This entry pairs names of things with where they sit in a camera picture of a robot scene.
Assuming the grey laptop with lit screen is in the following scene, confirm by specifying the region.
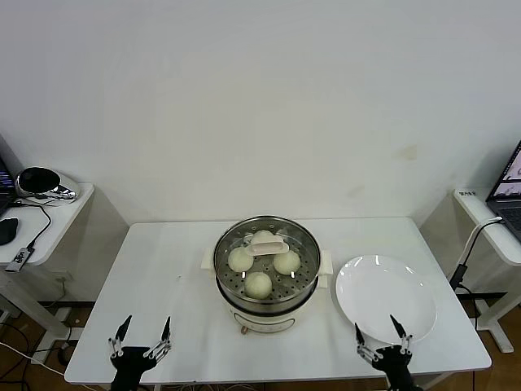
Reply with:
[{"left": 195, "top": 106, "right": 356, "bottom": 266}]
[{"left": 485, "top": 140, "right": 521, "bottom": 239}]

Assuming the white steamed baozi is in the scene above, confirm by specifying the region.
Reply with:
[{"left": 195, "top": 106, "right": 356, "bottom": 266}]
[
  {"left": 243, "top": 271, "right": 273, "bottom": 299},
  {"left": 273, "top": 250, "right": 302, "bottom": 275},
  {"left": 227, "top": 247, "right": 253, "bottom": 273},
  {"left": 252, "top": 230, "right": 280, "bottom": 245}
]

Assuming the round glass pot lid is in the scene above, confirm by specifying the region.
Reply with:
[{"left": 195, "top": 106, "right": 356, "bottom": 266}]
[{"left": 213, "top": 215, "right": 321, "bottom": 305}]

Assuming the black floor cable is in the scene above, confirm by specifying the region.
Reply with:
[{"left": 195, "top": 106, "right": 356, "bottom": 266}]
[
  {"left": 0, "top": 321, "right": 46, "bottom": 355},
  {"left": 455, "top": 283, "right": 489, "bottom": 329}
]

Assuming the cream electric cooker pot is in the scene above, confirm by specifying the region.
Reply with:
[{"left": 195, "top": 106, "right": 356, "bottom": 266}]
[{"left": 214, "top": 272, "right": 329, "bottom": 336}]

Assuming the white floor cable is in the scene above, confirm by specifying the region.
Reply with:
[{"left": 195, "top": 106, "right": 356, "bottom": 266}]
[{"left": 0, "top": 341, "right": 66, "bottom": 378}]

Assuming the stainless steel steamer basket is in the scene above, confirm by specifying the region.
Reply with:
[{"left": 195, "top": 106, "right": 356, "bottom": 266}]
[{"left": 202, "top": 214, "right": 333, "bottom": 314}]

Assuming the round white plate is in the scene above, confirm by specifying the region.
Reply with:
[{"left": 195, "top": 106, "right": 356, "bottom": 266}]
[{"left": 335, "top": 254, "right": 438, "bottom": 345}]

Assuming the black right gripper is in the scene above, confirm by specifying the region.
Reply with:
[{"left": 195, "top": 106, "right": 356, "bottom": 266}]
[{"left": 353, "top": 313, "right": 416, "bottom": 391}]

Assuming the black computer mouse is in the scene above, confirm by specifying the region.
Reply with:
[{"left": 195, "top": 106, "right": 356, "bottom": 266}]
[{"left": 0, "top": 217, "right": 20, "bottom": 246}]

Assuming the black desk cable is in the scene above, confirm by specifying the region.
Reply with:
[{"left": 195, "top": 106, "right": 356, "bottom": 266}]
[{"left": 10, "top": 199, "right": 52, "bottom": 249}]

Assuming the chrome and black device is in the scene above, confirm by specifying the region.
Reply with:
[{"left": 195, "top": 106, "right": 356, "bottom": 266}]
[{"left": 14, "top": 165, "right": 79, "bottom": 204}]

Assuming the white side desk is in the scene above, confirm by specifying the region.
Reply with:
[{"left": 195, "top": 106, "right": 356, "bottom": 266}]
[
  {"left": 418, "top": 187, "right": 521, "bottom": 354},
  {"left": 0, "top": 181, "right": 129, "bottom": 363}
]

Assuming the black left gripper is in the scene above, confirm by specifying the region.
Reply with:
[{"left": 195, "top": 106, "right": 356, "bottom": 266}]
[{"left": 107, "top": 314, "right": 174, "bottom": 391}]

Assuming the small grey usb adapter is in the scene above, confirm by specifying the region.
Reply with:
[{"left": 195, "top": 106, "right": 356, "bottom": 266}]
[{"left": 3, "top": 246, "right": 33, "bottom": 273}]

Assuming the laptop charger cable with adapter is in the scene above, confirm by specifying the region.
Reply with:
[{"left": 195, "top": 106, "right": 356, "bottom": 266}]
[{"left": 449, "top": 217, "right": 505, "bottom": 288}]

